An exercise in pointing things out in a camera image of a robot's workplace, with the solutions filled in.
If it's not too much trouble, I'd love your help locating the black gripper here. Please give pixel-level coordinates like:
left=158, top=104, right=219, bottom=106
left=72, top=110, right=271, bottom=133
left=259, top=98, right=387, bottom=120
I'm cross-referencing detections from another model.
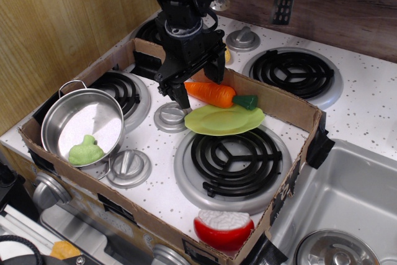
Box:
left=154, top=21, right=226, bottom=109

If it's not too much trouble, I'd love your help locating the orange toy carrot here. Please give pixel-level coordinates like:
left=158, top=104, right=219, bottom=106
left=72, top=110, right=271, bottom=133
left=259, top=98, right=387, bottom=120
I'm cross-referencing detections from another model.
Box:
left=184, top=82, right=258, bottom=110

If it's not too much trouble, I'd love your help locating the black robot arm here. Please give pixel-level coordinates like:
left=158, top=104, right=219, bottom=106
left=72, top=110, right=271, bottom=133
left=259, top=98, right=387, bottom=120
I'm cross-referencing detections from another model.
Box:
left=154, top=0, right=226, bottom=109

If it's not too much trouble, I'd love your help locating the light green toy plate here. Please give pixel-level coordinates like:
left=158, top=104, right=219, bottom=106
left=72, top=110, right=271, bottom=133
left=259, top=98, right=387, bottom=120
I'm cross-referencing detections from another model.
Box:
left=184, top=105, right=265, bottom=137

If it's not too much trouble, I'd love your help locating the yellow toy corn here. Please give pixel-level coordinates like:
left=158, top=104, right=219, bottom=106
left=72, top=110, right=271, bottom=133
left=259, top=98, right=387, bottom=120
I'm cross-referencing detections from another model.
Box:
left=225, top=47, right=231, bottom=63

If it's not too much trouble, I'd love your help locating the silver centre stove knob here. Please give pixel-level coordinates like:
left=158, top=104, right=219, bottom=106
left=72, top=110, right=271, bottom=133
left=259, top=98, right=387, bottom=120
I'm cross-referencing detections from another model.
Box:
left=154, top=102, right=192, bottom=133

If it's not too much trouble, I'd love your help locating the silver stove knob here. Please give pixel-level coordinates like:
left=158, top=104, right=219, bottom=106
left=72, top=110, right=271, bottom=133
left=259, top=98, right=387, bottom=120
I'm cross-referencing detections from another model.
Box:
left=154, top=102, right=192, bottom=133
left=226, top=26, right=261, bottom=52
left=107, top=150, right=152, bottom=189

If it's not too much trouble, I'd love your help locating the silver back stove knob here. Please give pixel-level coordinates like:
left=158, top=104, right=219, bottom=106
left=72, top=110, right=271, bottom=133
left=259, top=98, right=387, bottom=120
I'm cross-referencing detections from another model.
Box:
left=226, top=26, right=261, bottom=52

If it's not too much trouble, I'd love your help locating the front left black burner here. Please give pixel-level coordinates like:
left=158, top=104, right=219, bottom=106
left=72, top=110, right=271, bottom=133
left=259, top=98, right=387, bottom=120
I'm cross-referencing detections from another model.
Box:
left=90, top=71, right=151, bottom=133

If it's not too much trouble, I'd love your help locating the black burner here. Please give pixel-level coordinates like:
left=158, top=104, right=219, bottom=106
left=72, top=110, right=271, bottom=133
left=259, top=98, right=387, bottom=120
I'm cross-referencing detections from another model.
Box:
left=130, top=19, right=162, bottom=45
left=242, top=47, right=344, bottom=110
left=90, top=71, right=151, bottom=133
left=174, top=125, right=292, bottom=215

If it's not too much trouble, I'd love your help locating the back left black burner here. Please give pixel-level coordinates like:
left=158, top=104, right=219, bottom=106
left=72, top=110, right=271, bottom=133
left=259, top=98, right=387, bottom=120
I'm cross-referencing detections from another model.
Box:
left=130, top=19, right=162, bottom=45

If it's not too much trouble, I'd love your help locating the front right black burner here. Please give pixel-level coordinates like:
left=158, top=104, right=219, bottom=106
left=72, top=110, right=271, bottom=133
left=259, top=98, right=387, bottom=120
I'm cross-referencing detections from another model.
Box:
left=174, top=125, right=292, bottom=215

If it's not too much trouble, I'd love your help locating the back right black burner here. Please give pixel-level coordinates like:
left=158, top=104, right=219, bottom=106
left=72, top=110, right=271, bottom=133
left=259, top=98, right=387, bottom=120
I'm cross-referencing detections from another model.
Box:
left=242, top=47, right=344, bottom=110

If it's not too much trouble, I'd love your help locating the silver front stove knob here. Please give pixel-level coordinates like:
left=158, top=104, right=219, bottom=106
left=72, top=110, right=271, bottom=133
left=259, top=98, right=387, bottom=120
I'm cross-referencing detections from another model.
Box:
left=107, top=150, right=152, bottom=189

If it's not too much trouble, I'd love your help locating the hanging metal spatula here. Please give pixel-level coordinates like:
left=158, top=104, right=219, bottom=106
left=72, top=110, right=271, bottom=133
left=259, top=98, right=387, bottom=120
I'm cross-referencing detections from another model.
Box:
left=270, top=0, right=294, bottom=25

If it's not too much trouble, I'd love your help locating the silver metal pot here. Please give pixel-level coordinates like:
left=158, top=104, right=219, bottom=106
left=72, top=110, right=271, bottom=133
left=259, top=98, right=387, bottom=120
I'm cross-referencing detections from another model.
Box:
left=41, top=79, right=125, bottom=180

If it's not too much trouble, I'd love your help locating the green toy vegetable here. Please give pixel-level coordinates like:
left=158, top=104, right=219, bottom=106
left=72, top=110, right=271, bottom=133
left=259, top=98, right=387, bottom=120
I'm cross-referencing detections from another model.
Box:
left=68, top=135, right=104, bottom=166

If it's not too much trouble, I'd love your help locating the red bowl of rice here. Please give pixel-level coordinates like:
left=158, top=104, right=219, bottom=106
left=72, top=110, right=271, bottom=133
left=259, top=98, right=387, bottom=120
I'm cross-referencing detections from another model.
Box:
left=194, top=210, right=255, bottom=251

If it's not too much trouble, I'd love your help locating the brown cardboard fence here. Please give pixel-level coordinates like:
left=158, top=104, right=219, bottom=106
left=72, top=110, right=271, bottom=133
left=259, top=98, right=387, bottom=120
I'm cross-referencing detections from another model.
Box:
left=18, top=37, right=336, bottom=265

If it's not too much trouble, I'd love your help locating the silver oven knob right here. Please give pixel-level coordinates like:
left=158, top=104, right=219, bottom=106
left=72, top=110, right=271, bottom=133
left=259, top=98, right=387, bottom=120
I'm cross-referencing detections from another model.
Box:
left=151, top=244, right=190, bottom=265

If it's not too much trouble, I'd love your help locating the silver oven knob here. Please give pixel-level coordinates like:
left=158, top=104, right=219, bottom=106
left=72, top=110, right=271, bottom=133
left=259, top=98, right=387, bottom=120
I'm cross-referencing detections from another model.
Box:
left=33, top=172, right=72, bottom=210
left=151, top=244, right=190, bottom=265

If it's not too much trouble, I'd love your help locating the silver oven knob left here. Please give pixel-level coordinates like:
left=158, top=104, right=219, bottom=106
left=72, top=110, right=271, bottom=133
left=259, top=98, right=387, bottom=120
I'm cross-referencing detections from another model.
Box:
left=33, top=172, right=72, bottom=210

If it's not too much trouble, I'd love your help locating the stainless steel sink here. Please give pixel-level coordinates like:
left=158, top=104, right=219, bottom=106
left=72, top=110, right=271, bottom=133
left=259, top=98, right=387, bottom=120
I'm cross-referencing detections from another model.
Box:
left=270, top=140, right=396, bottom=264

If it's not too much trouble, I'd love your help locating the silver sink drain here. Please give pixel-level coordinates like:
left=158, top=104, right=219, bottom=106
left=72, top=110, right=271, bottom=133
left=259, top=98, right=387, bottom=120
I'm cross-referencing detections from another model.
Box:
left=293, top=229, right=380, bottom=265

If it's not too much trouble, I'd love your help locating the black cable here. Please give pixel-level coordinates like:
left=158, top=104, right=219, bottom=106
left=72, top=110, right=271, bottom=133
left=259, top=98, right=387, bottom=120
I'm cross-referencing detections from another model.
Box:
left=0, top=235, right=44, bottom=265

